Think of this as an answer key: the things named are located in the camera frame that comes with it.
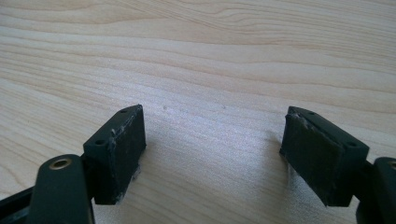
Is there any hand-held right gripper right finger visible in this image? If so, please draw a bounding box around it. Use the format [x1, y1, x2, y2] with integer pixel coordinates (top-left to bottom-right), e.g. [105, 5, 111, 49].
[278, 105, 371, 207]

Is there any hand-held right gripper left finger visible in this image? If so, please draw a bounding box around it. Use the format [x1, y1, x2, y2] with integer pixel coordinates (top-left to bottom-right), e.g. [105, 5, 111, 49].
[82, 104, 148, 206]

